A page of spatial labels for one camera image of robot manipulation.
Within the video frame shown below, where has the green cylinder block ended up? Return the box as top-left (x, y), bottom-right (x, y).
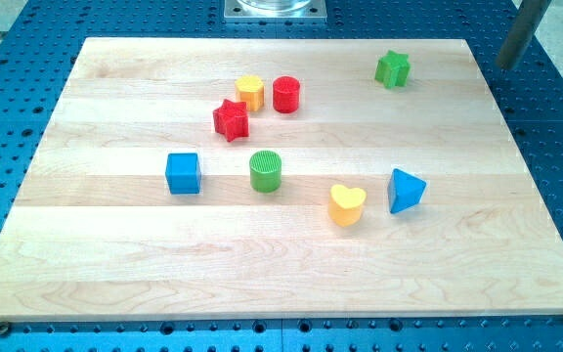
top-left (249, 150), bottom-right (282, 193)

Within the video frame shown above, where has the red cylinder block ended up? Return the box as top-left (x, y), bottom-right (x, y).
top-left (273, 76), bottom-right (300, 113)

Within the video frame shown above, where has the light wooden board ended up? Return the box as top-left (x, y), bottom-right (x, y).
top-left (0, 37), bottom-right (563, 322)

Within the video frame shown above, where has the red star block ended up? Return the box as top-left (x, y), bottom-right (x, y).
top-left (213, 99), bottom-right (249, 143)

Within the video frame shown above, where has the blue triangle block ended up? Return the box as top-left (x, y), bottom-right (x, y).
top-left (387, 168), bottom-right (427, 214)

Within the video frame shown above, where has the green star block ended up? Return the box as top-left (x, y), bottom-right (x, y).
top-left (374, 50), bottom-right (411, 89)

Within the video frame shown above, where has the yellow hexagon block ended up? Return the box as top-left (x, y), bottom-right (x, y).
top-left (235, 75), bottom-right (265, 111)

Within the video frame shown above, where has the blue cube block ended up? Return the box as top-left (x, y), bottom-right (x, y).
top-left (165, 153), bottom-right (201, 195)

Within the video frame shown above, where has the grey metal pusher rod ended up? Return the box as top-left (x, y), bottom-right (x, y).
top-left (495, 0), bottom-right (552, 70)

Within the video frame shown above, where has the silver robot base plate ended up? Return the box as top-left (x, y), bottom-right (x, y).
top-left (222, 0), bottom-right (327, 22)

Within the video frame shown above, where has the yellow heart block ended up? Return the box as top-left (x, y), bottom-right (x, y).
top-left (327, 184), bottom-right (367, 227)

